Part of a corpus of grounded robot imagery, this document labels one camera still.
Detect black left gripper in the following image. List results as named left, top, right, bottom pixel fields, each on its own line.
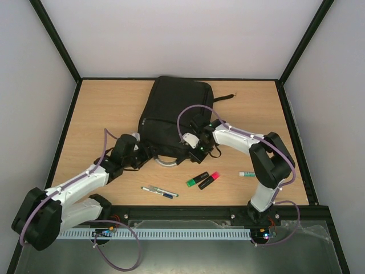
left=124, top=141, right=161, bottom=169

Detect black student bag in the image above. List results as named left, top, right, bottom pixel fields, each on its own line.
left=137, top=76, right=234, bottom=167

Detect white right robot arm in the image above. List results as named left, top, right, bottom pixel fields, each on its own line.
left=180, top=119, right=295, bottom=224

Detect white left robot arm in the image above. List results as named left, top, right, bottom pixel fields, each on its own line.
left=11, top=133, right=151, bottom=251

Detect green highlighter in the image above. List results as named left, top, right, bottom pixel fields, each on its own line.
left=186, top=172, right=209, bottom=187

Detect pink highlighter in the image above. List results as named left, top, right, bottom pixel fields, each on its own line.
left=198, top=172, right=220, bottom=190

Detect glue stick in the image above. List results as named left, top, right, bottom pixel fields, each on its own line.
left=239, top=171, right=256, bottom=177

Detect blue whiteboard marker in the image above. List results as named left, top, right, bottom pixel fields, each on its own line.
left=141, top=187, right=173, bottom=199

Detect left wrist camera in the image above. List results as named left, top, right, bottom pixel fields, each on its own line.
left=132, top=132, right=140, bottom=142

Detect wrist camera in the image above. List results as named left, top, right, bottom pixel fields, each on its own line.
left=132, top=132, right=140, bottom=142
left=181, top=132, right=200, bottom=149

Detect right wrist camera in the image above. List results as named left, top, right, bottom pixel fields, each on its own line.
left=181, top=132, right=200, bottom=149

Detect grey slotted cable duct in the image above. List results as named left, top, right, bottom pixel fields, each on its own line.
left=57, top=228, right=251, bottom=240

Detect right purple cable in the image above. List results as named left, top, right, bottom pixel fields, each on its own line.
left=176, top=104, right=302, bottom=248

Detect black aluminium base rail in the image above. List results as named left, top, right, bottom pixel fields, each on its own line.
left=28, top=204, right=331, bottom=226

